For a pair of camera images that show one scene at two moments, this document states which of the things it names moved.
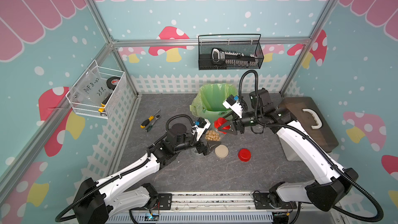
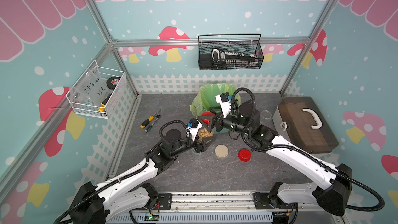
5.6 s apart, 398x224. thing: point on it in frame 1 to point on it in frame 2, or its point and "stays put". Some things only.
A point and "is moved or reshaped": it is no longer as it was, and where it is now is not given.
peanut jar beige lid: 195,151 stays put
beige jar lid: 221,151 stays put
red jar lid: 244,155 stays put
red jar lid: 219,122 is moved or reshaped
